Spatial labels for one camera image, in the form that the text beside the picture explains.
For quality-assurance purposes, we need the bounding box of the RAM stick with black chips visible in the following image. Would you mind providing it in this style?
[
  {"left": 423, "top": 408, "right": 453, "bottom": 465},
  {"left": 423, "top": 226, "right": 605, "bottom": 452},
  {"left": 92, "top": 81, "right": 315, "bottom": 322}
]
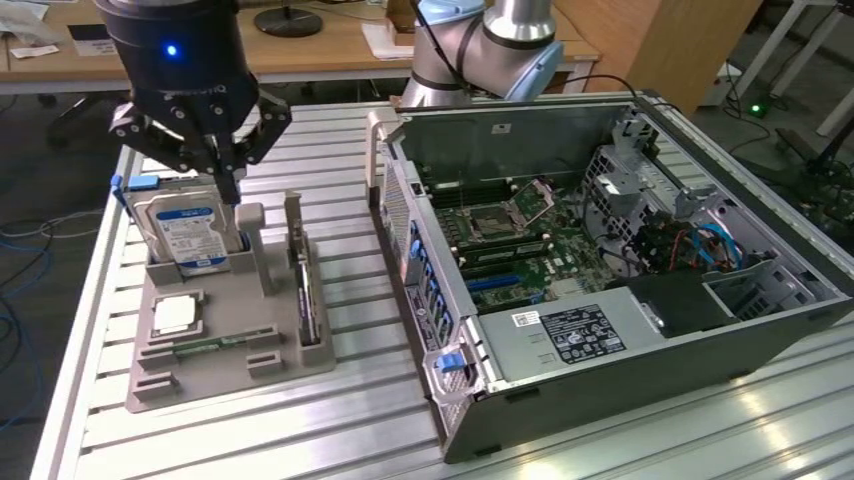
[{"left": 457, "top": 239, "right": 545, "bottom": 267}]

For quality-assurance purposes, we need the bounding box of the blue floor cable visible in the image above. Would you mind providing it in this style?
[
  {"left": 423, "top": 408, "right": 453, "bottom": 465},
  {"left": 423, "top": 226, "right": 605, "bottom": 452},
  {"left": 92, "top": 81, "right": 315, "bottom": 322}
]
[{"left": 0, "top": 209, "right": 56, "bottom": 432}]

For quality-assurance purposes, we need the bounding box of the white table frame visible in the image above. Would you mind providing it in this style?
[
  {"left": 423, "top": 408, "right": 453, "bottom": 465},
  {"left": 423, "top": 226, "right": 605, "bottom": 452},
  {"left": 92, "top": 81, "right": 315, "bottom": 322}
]
[{"left": 732, "top": 0, "right": 854, "bottom": 137}]

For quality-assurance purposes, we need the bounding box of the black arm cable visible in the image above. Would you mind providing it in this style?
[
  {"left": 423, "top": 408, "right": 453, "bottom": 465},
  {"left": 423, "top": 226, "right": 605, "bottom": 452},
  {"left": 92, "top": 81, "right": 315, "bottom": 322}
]
[{"left": 411, "top": 0, "right": 469, "bottom": 92}]

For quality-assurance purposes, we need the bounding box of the black open PC case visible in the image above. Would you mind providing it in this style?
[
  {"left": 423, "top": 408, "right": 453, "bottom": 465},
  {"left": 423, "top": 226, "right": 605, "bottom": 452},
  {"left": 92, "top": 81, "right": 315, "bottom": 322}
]
[{"left": 364, "top": 89, "right": 854, "bottom": 464}]

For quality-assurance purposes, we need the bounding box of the grey parts rack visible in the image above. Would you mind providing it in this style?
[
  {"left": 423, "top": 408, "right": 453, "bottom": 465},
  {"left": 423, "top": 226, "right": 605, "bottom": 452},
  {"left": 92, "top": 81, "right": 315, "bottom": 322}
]
[{"left": 125, "top": 202, "right": 337, "bottom": 415}]

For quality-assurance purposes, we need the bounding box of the white stack of papers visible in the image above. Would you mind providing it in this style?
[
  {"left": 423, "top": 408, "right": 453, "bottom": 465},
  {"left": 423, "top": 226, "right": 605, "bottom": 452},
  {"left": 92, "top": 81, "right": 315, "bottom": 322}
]
[{"left": 360, "top": 22, "right": 416, "bottom": 62}]

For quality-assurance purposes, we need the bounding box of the blue plastic disk caddy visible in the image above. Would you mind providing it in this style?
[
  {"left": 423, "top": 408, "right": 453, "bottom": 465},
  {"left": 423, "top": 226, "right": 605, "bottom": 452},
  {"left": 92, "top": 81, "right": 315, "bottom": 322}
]
[{"left": 109, "top": 172, "right": 243, "bottom": 261}]

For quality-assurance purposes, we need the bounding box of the red wire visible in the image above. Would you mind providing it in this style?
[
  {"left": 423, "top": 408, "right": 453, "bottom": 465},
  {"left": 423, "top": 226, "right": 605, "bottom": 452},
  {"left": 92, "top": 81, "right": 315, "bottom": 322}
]
[{"left": 670, "top": 224, "right": 710, "bottom": 272}]

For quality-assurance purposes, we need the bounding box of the blue expansion slot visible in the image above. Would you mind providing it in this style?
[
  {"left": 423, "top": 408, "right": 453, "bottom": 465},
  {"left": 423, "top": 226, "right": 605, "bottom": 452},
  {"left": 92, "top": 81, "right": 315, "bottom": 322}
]
[{"left": 465, "top": 273, "right": 525, "bottom": 294}]

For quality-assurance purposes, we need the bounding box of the blue wire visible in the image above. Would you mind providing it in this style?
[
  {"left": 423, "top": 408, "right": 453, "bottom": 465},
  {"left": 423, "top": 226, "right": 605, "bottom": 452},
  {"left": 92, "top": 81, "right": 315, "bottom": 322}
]
[{"left": 692, "top": 222, "right": 746, "bottom": 274}]

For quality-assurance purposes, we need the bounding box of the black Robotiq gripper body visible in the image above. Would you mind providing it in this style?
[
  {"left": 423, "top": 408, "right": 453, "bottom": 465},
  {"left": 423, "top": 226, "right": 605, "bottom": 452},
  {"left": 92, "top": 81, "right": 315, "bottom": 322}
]
[{"left": 92, "top": 0, "right": 263, "bottom": 167}]

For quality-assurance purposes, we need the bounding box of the grey power supply unit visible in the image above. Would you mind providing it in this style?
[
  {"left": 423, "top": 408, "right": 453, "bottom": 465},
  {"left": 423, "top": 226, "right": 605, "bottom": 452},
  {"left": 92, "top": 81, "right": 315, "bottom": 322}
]
[{"left": 476, "top": 287, "right": 668, "bottom": 382}]

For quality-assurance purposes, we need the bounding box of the wooden cabinet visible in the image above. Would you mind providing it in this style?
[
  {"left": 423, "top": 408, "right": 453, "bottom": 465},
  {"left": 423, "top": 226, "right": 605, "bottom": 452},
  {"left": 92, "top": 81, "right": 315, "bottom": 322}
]
[{"left": 585, "top": 0, "right": 766, "bottom": 114}]

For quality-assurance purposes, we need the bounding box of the CPU socket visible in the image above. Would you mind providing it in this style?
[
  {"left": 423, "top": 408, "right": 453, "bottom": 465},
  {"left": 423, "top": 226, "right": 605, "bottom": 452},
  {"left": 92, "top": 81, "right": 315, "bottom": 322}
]
[{"left": 465, "top": 202, "right": 519, "bottom": 242}]

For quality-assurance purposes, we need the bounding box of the green motherboard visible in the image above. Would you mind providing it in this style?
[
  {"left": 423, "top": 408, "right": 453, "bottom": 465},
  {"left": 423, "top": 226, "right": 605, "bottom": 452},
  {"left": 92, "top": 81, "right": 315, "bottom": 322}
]
[{"left": 425, "top": 172, "right": 623, "bottom": 314}]

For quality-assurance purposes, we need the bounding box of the metal socket cover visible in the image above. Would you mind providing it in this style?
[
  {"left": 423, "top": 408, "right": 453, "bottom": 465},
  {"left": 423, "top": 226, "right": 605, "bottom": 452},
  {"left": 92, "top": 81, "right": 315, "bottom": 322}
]
[{"left": 507, "top": 178, "right": 559, "bottom": 219}]

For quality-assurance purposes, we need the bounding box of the hard disk with blue label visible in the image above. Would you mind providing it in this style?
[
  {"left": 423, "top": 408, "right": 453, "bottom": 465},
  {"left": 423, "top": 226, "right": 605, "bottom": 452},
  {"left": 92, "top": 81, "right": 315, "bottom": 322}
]
[{"left": 129, "top": 185, "right": 245, "bottom": 276}]

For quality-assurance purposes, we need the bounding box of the wooden desk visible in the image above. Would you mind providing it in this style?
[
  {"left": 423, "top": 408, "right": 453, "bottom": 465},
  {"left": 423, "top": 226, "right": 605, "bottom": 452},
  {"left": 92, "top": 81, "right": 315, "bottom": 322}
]
[{"left": 0, "top": 0, "right": 601, "bottom": 96}]

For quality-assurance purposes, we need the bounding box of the green RAM stick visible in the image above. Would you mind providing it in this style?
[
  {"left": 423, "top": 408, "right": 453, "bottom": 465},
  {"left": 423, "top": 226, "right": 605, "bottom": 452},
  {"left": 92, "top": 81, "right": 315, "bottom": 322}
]
[{"left": 173, "top": 335, "right": 251, "bottom": 357}]

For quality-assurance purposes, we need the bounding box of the perforated metal disk bay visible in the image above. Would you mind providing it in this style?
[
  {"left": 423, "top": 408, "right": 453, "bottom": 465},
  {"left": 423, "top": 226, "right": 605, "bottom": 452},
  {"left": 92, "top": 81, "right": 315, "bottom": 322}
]
[{"left": 583, "top": 144, "right": 683, "bottom": 242}]

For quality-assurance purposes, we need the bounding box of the black round lamp base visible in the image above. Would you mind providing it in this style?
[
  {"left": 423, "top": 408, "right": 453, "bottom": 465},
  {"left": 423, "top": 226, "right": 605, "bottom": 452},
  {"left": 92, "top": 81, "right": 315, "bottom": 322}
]
[{"left": 252, "top": 5, "right": 324, "bottom": 39}]

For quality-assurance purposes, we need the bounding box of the black and white box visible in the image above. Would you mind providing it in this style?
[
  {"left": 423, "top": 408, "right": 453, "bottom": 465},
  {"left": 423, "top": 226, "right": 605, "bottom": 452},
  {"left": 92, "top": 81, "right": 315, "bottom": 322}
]
[{"left": 65, "top": 22, "right": 118, "bottom": 57}]

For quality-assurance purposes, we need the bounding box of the silver CPU chip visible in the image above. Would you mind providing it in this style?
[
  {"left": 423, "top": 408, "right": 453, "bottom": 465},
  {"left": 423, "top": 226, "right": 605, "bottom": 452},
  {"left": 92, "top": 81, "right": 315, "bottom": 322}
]
[{"left": 150, "top": 296, "right": 202, "bottom": 334}]

